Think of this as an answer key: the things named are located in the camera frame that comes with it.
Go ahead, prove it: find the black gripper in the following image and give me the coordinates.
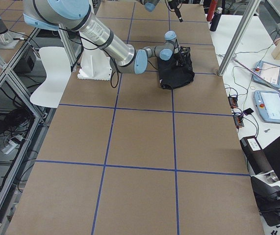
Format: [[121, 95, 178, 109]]
[[175, 46, 191, 67], [168, 0, 183, 22]]

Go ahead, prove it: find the black graphic t-shirt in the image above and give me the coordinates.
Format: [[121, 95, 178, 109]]
[[157, 52, 195, 90]]

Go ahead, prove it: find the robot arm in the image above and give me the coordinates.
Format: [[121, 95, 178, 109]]
[[138, 0, 183, 22], [23, 0, 192, 74]]

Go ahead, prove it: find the red bottle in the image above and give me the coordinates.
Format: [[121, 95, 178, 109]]
[[206, 0, 218, 22]]

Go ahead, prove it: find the black water bottle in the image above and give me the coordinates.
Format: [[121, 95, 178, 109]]
[[209, 7, 223, 32]]

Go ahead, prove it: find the orange connector board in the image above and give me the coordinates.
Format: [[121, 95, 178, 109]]
[[232, 113, 244, 129], [228, 95, 238, 108]]

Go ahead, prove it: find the far blue teach pendant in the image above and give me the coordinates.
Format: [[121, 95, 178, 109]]
[[252, 61, 280, 89]]

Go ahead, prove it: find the blue teach pendant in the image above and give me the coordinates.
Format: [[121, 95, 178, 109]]
[[252, 61, 280, 89], [253, 91, 280, 124]]

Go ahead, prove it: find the near blue teach pendant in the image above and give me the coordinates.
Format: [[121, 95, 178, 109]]
[[253, 91, 280, 124]]

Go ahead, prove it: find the black box white label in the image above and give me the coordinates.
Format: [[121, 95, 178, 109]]
[[240, 136, 273, 175]]

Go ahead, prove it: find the black monitor stand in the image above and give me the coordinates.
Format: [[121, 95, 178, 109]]
[[251, 136, 280, 226]]

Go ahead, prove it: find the aluminium frame column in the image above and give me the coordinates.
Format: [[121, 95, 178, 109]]
[[217, 0, 261, 77]]

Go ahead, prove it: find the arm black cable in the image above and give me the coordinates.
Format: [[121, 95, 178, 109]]
[[56, 26, 121, 89]]

